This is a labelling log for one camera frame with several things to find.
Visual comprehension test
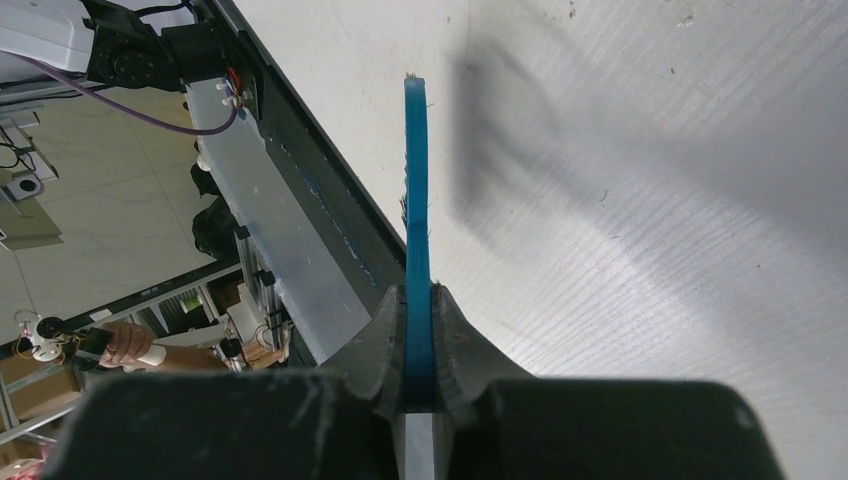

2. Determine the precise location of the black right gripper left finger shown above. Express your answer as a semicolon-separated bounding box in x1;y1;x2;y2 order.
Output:
40;286;406;479

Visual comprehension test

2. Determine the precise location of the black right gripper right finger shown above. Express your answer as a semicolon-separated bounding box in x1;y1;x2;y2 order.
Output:
432;285;784;479

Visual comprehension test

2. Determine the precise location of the blue hand brush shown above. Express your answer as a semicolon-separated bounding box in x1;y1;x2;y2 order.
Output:
404;76;435;413

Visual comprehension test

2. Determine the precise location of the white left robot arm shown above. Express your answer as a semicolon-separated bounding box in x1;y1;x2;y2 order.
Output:
1;1;227;92

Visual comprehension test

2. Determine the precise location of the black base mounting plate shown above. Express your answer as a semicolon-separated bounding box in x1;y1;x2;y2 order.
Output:
196;1;406;312

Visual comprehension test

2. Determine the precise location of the hand holding white handle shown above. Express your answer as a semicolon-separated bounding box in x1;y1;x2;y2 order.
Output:
99;321;155;368

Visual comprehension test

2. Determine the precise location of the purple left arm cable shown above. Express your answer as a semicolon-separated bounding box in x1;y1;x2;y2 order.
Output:
0;49;241;138

